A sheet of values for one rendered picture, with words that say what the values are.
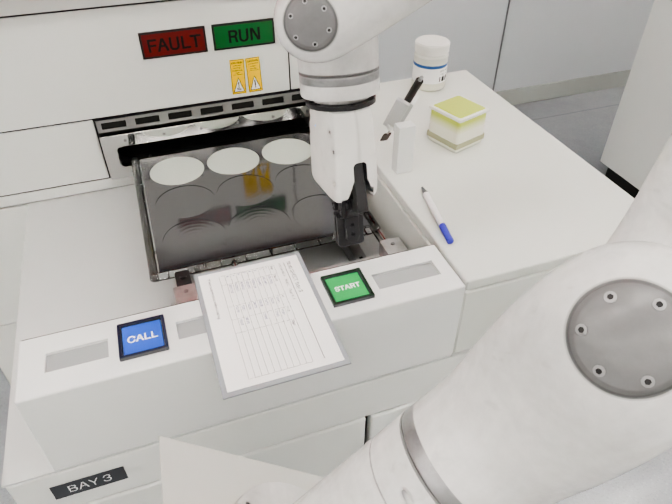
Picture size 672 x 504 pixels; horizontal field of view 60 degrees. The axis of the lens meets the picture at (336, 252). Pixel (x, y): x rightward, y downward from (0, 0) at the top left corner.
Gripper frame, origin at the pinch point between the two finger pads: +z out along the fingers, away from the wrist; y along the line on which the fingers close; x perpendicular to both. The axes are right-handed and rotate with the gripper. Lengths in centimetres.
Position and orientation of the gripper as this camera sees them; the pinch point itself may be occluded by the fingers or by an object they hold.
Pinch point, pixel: (348, 227)
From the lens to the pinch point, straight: 68.9
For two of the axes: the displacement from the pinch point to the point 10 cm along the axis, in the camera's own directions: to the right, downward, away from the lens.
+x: 9.4, -2.1, 2.5
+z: 0.7, 8.7, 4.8
